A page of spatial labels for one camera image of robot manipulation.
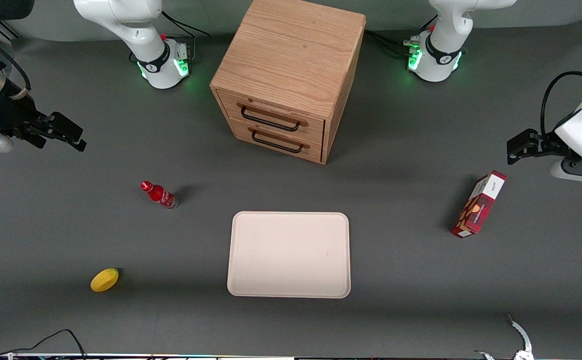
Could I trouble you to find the yellow lemon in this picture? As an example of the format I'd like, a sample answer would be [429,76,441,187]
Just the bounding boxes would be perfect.
[90,267,121,293]

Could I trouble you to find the beige plastic tray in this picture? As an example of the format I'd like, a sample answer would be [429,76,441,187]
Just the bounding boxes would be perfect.
[227,211,352,299]

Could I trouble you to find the red cracker box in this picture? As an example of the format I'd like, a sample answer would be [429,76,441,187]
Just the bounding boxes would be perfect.
[451,170,507,239]

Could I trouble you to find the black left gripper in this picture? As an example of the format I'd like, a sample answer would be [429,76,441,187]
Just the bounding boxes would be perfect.
[507,128,571,166]

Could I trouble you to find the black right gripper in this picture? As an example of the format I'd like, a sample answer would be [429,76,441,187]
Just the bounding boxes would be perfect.
[0,94,88,153]

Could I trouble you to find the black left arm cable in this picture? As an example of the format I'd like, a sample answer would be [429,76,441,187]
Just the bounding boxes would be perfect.
[540,45,582,137]

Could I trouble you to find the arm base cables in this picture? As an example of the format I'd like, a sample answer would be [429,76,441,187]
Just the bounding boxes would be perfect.
[364,15,439,59]
[161,10,212,66]

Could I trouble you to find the wooden drawer front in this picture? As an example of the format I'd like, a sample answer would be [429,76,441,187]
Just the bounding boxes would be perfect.
[228,118,323,164]
[217,90,326,147]

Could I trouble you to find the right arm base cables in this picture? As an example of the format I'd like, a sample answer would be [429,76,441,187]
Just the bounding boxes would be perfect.
[161,10,212,66]

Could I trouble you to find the white plastic strap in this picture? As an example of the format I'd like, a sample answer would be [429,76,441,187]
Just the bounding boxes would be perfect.
[475,313,534,360]

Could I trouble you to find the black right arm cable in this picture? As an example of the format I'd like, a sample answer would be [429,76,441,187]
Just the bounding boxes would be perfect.
[0,22,32,101]

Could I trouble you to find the wooden drawer cabinet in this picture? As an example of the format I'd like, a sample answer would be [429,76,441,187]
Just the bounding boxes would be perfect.
[210,0,367,165]

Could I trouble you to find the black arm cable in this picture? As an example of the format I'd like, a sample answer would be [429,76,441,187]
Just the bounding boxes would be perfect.
[540,45,582,137]
[0,22,32,101]

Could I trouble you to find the red coke bottle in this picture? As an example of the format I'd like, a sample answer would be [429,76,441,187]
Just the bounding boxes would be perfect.
[140,180,179,211]

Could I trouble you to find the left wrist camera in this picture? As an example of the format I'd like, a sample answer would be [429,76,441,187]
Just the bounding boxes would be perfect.
[550,157,582,187]

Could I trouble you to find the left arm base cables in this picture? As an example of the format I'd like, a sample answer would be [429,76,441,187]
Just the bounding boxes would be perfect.
[364,15,439,59]

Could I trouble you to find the black drawer handle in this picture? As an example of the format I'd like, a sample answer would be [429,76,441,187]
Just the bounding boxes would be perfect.
[251,128,304,154]
[240,104,302,133]

